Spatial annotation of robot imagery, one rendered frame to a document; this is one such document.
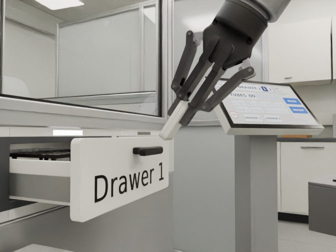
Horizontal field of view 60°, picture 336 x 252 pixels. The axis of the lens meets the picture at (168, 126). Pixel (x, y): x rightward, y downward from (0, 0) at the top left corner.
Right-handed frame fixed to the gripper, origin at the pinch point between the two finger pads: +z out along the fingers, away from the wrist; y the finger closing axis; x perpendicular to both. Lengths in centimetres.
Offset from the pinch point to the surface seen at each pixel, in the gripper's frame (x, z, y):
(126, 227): -21.5, 35.1, 2.8
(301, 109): -108, -20, -12
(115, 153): 6.5, 8.5, 3.1
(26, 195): 13.1, 20.2, 8.8
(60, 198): 13.0, 16.3, 3.6
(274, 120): -89, -9, -6
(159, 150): -1.9, 6.4, 0.2
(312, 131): -104, -14, -22
